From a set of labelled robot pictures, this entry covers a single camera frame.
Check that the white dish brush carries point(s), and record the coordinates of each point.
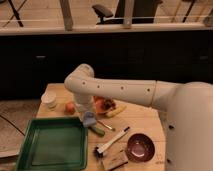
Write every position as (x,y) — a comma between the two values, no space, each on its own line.
(99,150)

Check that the orange fruit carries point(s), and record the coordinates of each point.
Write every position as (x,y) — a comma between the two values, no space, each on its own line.
(70,108)

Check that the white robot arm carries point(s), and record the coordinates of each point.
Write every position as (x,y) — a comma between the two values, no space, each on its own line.
(189,109)

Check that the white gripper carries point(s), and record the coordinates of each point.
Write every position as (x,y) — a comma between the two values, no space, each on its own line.
(84,103)

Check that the wooden block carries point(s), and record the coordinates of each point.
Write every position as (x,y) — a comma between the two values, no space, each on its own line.
(114,161)

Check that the yellow banana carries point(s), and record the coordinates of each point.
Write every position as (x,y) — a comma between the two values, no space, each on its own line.
(116,111)

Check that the blue sponge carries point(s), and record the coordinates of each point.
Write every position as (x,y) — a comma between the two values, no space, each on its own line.
(89,119)

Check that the dark food in bowl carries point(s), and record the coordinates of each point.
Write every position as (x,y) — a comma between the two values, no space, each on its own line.
(108,104)

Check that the orange bowl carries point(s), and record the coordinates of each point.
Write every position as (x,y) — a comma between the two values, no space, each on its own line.
(98,105)

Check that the green cucumber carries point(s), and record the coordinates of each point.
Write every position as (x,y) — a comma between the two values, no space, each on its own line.
(97,131)

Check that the dark red bowl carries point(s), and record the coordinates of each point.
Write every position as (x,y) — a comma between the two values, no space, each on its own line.
(140,148)

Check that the green plastic tray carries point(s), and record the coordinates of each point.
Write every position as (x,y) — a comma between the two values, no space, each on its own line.
(54,144)

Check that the black office chair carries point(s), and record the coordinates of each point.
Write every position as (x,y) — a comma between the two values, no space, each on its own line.
(144,11)

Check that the metal spoon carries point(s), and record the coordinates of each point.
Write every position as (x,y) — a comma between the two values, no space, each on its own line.
(107,126)

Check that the white paper cup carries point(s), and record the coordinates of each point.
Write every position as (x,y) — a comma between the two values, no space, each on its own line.
(49,99)

